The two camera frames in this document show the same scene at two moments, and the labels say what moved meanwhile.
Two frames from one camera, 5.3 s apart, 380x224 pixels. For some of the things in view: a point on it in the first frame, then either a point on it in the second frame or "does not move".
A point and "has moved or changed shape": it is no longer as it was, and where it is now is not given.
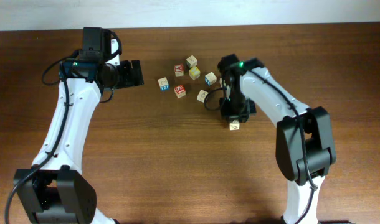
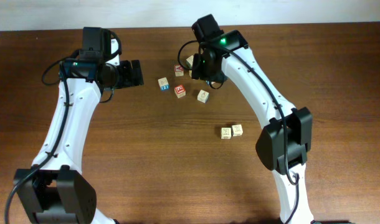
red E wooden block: (180, 91) does not move
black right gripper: (229, 116) → (195, 73)
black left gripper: (129, 81) does not move
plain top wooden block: (191, 61) does not move
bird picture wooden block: (235, 125) has moved or changed shape
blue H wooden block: (164, 84) does not move
